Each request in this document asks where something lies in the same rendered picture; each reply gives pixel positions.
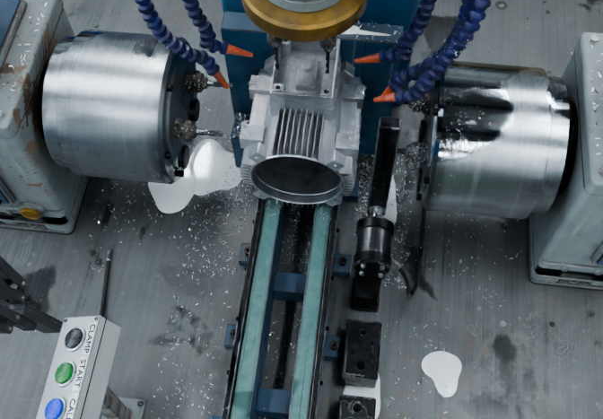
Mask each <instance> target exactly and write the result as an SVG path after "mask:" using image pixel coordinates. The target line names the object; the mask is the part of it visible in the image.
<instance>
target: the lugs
mask: <svg viewBox="0 0 603 419"><path fill-rule="evenodd" d="M274 65H275V55H272V56H271V57H269V58H268V59H266V61H265V66H264V70H266V71H267V72H269V73H270V74H273V71H274ZM354 69H355V67H354V66H352V65H351V64H349V63H348V62H347V61H344V62H342V63H341V67H340V77H341V78H343V79H344V80H345V81H348V80H350V79H352V78H354ZM267 149H268V147H267V146H265V145H263V144H262V143H256V144H253V145H252V146H250V147H249V155H248V158H249V159H251V160H252V161H254V162H260V161H263V160H265V159H266V158H267ZM325 164H326V165H327V166H329V167H330V168H332V169H333V170H339V169H341V168H344V167H345V155H343V154H342V153H341V152H339V151H338V150H336V149H335V150H333V151H331V152H328V153H327V157H326V163H325ZM253 195H254V196H257V197H259V198H261V199H263V200H264V199H266V198H269V197H270V196H267V195H265V194H263V193H262V192H260V191H259V190H258V189H256V188H254V191H253ZM342 197H343V196H337V197H336V198H334V199H332V200H330V201H327V202H325V203H326V204H328V205H330V206H335V205H339V204H341V203H342Z"/></svg>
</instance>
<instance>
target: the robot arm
mask: <svg viewBox="0 0 603 419"><path fill-rule="evenodd" d="M0 281H1V282H0V300H2V301H5V302H7V303H10V304H12V305H10V307H9V308H7V307H5V306H4V305H2V304H0V335H1V334H11V333H12V332H13V327H17V328H19V329H21V330H23V331H33V330H35V329H37V330H38V331H40V332H42V333H59V332H60V330H61V326H62V324H63V322H62V321H61V320H59V319H56V318H54V317H52V316H50V315H48V314H47V313H45V312H43V311H41V308H42V306H41V305H40V303H38V302H36V301H34V300H32V299H31V295H30V294H29V293H24V288H25V287H26V286H27V281H26V280H25V279H24V278H23V277H22V276H21V275H20V274H19V273H18V272H17V271H16V270H15V269H14V268H13V267H11V266H10V265H9V264H8V263H7V262H6V261H5V260H4V259H3V258H2V257H1V256H0Z"/></svg>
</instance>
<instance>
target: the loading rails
mask: <svg viewBox="0 0 603 419"><path fill-rule="evenodd" d="M359 184H360V180H359V179H356V180H355V186H354V188H353V191H351V194H349V196H343V197H342V200H349V201H357V200H358V194H359ZM269 200H270V204H269V203H268V201H269ZM272 205H273V206H276V208H274V209H273V207H271V206H272ZM326 205H328V204H326ZM326 205H323V204H319V207H318V205H315V213H314V220H313V227H312V234H311V242H310V255H309V263H308V270H307V274H297V273H289V272H281V271H278V267H279V262H280V256H281V249H282V243H283V236H284V226H285V219H286V213H287V206H288V205H287V204H286V202H284V203H283V206H282V201H280V200H278V203H277V204H276V199H274V198H272V197H269V198H266V199H264V200H263V199H261V198H258V205H257V211H256V215H255V220H253V222H252V223H253V224H254V226H253V232H252V237H251V243H241V246H240V256H239V264H240V265H241V266H245V271H246V274H245V279H244V285H243V290H242V295H241V301H240V311H239V316H238V317H236V321H238V322H237V325H232V324H228V325H227V328H226V333H225V338H224V343H223V344H224V347H225V348H228V349H232V358H231V364H230V369H229V370H228V371H227V375H228V380H227V386H226V391H225V397H224V402H223V411H222V416H217V415H212V416H211V419H257V416H261V417H268V418H275V419H317V418H318V410H319V393H320V386H323V381H322V380H321V377H322V369H323V360H330V361H339V362H342V361H343V353H344V343H345V338H344V337H342V336H328V335H327V331H328V328H329V327H328V311H329V303H330V294H331V285H332V280H334V275H340V276H348V277H349V276H350V275H351V268H352V259H353V255H352V254H346V253H337V252H336V236H337V233H338V232H339V228H337V227H338V219H339V211H340V204H339V205H335V206H328V207H326ZM280 206H281V207H280ZM264 207H265V208H264ZM321 207H322V208H321ZM320 208H321V210H322V209H323V210H324V211H322V212H323V213H322V212H321V213H322V214H320ZM330 208H332V210H331V209H330ZM278 210H279V211H280V213H279V215H278V212H279V211H278ZM325 212H327V214H325ZM271 213H272V214H274V215H273V216H269V214H270V215H271ZM327 215H328V217H329V218H328V217H327ZM331 216H332V218H331ZM320 217H321V218H320ZM322 217H323V218H325V219H324V220H323V221H324V222H323V221H322V219H323V218H322ZM330 218H331V220H330ZM326 219H327V220H326ZM335 252H336V253H335ZM274 300H279V301H295V302H303V305H302V313H301V326H300V334H299V341H298V348H297V355H296V363H295V370H294V377H293V390H285V389H278V388H263V387H261V384H262V378H263V372H264V366H265V359H266V353H267V341H268V336H269V329H270V323H271V317H272V310H273V304H274Z"/></svg>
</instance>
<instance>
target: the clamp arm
mask: <svg viewBox="0 0 603 419"><path fill-rule="evenodd" d="M400 130H401V118H391V117H380V119H379V126H378V133H377V140H376V146H375V154H374V160H373V166H372V174H371V186H370V193H369V200H368V207H367V214H371V209H372V208H373V212H378V208H380V213H381V214H382V210H383V214H382V216H383V215H385V213H386V209H387V203H388V199H389V190H390V184H391V180H392V174H393V170H394V164H395V160H396V154H397V149H398V140H399V135H400ZM374 207H375V208H374ZM376 207H378V208H376Z"/></svg>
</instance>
